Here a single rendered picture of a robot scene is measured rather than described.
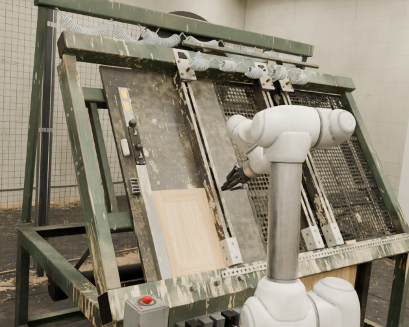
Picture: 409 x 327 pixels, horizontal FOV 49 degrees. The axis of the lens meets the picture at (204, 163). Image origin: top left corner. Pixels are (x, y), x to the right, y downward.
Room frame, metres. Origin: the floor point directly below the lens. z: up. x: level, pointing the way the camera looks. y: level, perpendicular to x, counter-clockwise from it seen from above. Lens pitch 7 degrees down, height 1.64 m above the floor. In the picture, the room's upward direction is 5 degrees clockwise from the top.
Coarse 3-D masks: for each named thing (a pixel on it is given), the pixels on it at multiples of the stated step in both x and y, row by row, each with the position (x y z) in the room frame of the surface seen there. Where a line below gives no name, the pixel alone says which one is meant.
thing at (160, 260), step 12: (120, 96) 2.20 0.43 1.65; (120, 108) 2.19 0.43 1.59; (132, 156) 2.07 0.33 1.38; (132, 168) 2.06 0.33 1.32; (144, 168) 2.05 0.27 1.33; (144, 180) 2.02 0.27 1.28; (144, 192) 1.98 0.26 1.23; (144, 204) 1.96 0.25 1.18; (144, 216) 1.95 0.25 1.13; (156, 216) 1.95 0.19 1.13; (156, 228) 1.92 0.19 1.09; (156, 240) 1.89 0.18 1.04; (156, 252) 1.86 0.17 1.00; (156, 264) 1.84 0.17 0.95; (168, 264) 1.86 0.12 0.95; (168, 276) 1.82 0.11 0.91
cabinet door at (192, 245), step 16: (160, 192) 2.06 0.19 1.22; (176, 192) 2.11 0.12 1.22; (192, 192) 2.16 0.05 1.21; (160, 208) 2.01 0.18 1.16; (176, 208) 2.06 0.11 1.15; (192, 208) 2.11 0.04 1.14; (208, 208) 2.16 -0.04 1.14; (160, 224) 1.96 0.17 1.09; (176, 224) 2.01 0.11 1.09; (192, 224) 2.06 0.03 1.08; (208, 224) 2.11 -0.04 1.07; (176, 240) 1.97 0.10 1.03; (192, 240) 2.02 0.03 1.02; (208, 240) 2.06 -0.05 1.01; (176, 256) 1.92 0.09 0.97; (192, 256) 1.97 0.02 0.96; (208, 256) 2.02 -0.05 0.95; (176, 272) 1.88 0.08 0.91; (192, 272) 1.92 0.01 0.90
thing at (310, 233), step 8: (256, 64) 2.85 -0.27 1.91; (264, 64) 2.90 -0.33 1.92; (280, 64) 2.76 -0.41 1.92; (264, 72) 2.85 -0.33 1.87; (264, 80) 2.81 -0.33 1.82; (272, 80) 2.76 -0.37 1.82; (256, 88) 2.84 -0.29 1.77; (264, 88) 2.79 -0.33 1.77; (272, 88) 2.81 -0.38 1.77; (256, 96) 2.83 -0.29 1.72; (264, 96) 2.79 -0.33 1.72; (264, 104) 2.77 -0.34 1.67; (272, 104) 2.79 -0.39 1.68; (304, 192) 2.54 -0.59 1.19; (304, 200) 2.51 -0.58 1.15; (304, 208) 2.47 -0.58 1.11; (304, 216) 2.45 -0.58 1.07; (312, 216) 2.47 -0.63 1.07; (304, 224) 2.44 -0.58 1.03; (312, 224) 2.45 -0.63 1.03; (304, 232) 2.44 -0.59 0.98; (312, 232) 2.40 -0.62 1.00; (304, 240) 2.43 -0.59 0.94; (312, 240) 2.39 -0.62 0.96; (320, 240) 2.40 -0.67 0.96; (312, 248) 2.38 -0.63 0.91
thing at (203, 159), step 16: (192, 64) 2.40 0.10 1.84; (176, 80) 2.48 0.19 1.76; (192, 96) 2.43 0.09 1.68; (192, 112) 2.37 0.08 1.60; (192, 128) 2.33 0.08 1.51; (192, 144) 2.32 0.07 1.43; (208, 160) 2.27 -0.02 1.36; (208, 176) 2.20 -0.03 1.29; (208, 192) 2.19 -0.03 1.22; (224, 208) 2.15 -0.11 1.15; (224, 224) 2.09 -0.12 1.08; (224, 240) 2.06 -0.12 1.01; (224, 256) 2.05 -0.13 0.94; (240, 256) 2.05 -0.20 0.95
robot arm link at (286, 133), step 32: (256, 128) 1.39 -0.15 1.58; (288, 128) 1.36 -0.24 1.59; (320, 128) 1.39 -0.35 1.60; (288, 160) 1.36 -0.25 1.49; (288, 192) 1.36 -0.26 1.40; (288, 224) 1.35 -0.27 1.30; (288, 256) 1.34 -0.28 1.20; (256, 288) 1.39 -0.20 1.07; (288, 288) 1.32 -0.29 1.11; (256, 320) 1.29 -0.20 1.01; (288, 320) 1.29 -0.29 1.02
